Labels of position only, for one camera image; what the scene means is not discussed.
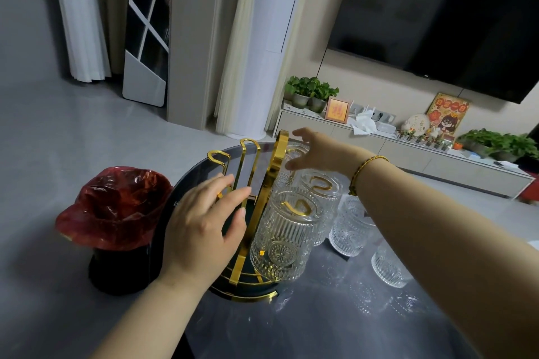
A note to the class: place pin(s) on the person's left hand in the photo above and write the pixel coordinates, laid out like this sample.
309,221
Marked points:
193,236

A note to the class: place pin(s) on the person's right hand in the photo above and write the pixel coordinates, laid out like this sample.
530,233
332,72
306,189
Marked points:
328,154

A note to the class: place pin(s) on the person's right thumb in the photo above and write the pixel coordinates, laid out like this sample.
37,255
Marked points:
298,163

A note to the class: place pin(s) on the person's left middle finger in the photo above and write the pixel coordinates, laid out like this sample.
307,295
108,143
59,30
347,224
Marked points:
214,186

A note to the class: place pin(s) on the person's left thumb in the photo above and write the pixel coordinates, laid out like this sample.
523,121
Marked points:
236,228

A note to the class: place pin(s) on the clear embossed glass cup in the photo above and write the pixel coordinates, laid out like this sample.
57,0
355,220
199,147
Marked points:
288,175
286,236
389,268
349,228
326,194

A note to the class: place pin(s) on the gold cup rack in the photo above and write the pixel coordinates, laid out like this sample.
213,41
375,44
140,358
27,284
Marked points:
263,199

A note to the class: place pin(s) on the person's right forearm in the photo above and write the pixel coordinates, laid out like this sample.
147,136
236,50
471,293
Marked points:
442,253

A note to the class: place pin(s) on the person's left forearm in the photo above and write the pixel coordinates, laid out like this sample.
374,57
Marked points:
151,321

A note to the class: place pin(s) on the green plant in grey pot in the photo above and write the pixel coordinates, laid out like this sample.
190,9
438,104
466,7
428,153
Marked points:
300,91
322,96

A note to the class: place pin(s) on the white crumpled tissue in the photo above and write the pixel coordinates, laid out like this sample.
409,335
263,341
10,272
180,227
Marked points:
364,123

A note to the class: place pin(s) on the white router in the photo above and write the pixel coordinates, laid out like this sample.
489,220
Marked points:
381,117

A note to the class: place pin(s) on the red plastic bin bag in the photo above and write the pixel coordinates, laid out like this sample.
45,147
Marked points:
113,207

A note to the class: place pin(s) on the beige television cabinet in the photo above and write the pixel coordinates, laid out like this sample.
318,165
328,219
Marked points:
421,156

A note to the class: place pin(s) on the white standing air conditioner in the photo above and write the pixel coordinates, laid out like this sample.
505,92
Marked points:
269,43

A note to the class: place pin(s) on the black trash bin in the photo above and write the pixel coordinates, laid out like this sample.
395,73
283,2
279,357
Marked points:
120,270

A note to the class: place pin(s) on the white round decorative plate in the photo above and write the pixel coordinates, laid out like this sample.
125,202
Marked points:
416,124

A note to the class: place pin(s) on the row of small figurines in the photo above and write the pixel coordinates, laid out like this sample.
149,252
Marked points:
423,139

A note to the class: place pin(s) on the cream fabric cover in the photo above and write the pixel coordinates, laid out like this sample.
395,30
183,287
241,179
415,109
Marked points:
240,43

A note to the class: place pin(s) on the cartoon picture board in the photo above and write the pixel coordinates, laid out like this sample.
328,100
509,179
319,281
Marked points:
447,112

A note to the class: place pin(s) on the black and white panel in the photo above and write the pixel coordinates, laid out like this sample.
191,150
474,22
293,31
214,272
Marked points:
147,34

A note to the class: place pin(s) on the green plant in long planter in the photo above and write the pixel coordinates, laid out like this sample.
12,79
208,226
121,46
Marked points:
501,144

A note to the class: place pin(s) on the white curtain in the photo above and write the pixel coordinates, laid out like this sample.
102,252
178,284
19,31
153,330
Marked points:
80,13

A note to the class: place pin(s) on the orange picture frame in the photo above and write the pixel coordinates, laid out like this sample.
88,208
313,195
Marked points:
336,110

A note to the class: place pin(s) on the black wall television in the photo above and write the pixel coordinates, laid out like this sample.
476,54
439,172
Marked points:
442,9

